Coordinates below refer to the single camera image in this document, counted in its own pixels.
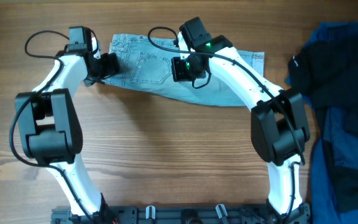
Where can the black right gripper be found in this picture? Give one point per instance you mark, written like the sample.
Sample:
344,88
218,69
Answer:
178,73

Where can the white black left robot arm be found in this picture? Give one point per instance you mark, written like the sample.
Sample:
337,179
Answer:
51,134

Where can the dark blue garment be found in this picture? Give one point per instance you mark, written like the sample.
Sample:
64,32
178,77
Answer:
324,201

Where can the black garment with white print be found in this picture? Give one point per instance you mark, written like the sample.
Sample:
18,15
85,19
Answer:
327,73

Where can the light blue denim shorts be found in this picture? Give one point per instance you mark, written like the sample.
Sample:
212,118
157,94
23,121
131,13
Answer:
149,69

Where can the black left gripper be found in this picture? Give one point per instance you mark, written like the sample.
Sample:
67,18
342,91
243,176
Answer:
112,68

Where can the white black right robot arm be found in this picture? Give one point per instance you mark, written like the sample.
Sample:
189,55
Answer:
279,127

